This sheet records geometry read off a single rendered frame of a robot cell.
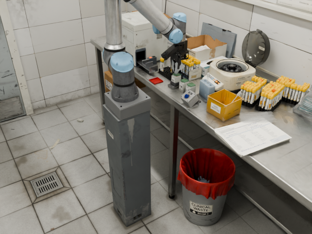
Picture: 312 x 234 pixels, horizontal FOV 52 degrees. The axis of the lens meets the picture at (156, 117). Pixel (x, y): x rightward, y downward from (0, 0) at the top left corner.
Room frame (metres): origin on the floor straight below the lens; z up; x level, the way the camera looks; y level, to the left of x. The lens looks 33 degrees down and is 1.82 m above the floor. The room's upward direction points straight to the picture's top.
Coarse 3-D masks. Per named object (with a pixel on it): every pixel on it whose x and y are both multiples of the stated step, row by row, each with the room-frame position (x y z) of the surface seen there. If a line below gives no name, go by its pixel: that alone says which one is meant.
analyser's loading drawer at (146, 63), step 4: (136, 60) 2.10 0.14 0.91; (140, 60) 2.10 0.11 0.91; (144, 60) 2.03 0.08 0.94; (148, 60) 2.05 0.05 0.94; (140, 64) 2.04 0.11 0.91; (144, 64) 2.03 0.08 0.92; (148, 64) 2.00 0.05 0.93; (152, 64) 2.01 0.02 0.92; (148, 68) 1.97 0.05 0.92; (152, 68) 1.95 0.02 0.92; (156, 68) 1.97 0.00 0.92
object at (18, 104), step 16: (0, 0) 2.81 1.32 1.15; (0, 16) 2.79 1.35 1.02; (0, 32) 2.78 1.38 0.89; (0, 48) 2.76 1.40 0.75; (16, 48) 2.83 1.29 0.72; (0, 64) 2.74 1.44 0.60; (16, 64) 2.81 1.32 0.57; (0, 80) 2.72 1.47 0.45; (16, 80) 2.79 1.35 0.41; (0, 96) 2.69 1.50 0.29; (16, 96) 2.77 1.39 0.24; (0, 112) 2.67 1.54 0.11; (16, 112) 2.75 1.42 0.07; (32, 112) 2.83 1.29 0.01
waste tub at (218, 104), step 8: (208, 96) 1.49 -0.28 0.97; (216, 96) 1.53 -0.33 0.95; (224, 96) 1.56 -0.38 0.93; (232, 96) 1.52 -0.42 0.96; (208, 104) 1.48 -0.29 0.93; (216, 104) 1.44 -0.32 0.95; (224, 104) 1.40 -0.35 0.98; (232, 104) 1.42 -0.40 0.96; (240, 104) 1.47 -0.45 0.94; (208, 112) 1.48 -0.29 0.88; (216, 112) 1.43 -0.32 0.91; (224, 112) 1.39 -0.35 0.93; (232, 112) 1.43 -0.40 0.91; (224, 120) 1.39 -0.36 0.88
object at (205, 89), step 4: (200, 80) 1.68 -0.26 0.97; (204, 80) 1.67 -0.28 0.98; (200, 84) 1.67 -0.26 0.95; (204, 84) 1.63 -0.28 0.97; (208, 84) 1.62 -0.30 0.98; (212, 84) 1.62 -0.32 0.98; (200, 88) 1.67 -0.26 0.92; (204, 88) 1.63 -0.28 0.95; (208, 88) 1.59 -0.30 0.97; (212, 88) 1.60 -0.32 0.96; (200, 92) 1.67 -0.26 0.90; (204, 92) 1.63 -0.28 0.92; (208, 92) 1.59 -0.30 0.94; (212, 92) 1.60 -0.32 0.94; (200, 96) 1.65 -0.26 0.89; (204, 96) 1.62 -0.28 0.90; (204, 100) 1.60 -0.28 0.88
